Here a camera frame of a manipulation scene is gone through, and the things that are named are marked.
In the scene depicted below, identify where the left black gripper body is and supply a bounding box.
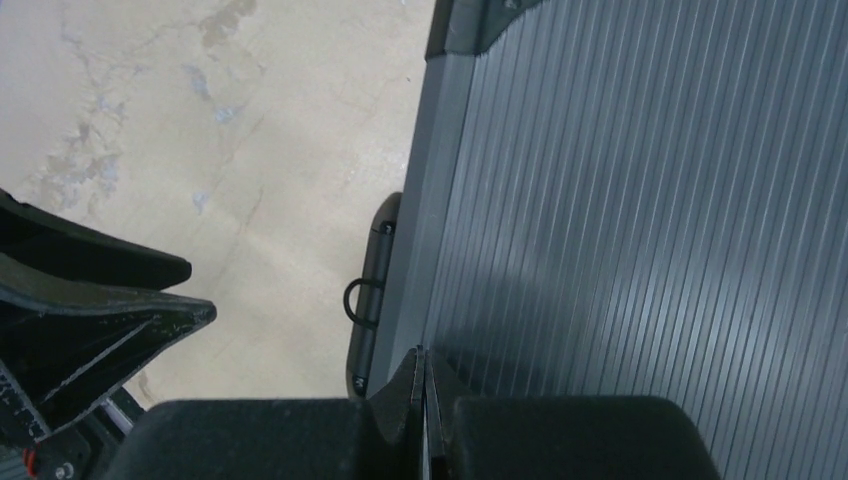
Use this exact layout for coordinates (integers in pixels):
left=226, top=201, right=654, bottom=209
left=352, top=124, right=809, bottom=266
left=1, top=360, right=146, bottom=479

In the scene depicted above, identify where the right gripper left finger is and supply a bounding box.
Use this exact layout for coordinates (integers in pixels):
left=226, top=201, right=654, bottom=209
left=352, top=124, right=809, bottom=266
left=105, top=347, right=424, bottom=479

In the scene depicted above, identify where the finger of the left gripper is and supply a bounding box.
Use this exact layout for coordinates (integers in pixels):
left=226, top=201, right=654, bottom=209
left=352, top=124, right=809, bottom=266
left=1, top=256, right=216, bottom=431
left=1, top=191, right=192, bottom=291

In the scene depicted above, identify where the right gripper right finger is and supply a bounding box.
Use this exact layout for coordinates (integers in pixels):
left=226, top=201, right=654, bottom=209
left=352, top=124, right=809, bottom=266
left=424, top=352, right=720, bottom=479

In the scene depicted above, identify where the black poker set case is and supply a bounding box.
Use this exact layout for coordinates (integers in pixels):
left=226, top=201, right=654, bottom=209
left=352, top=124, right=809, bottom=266
left=346, top=1, right=847, bottom=479

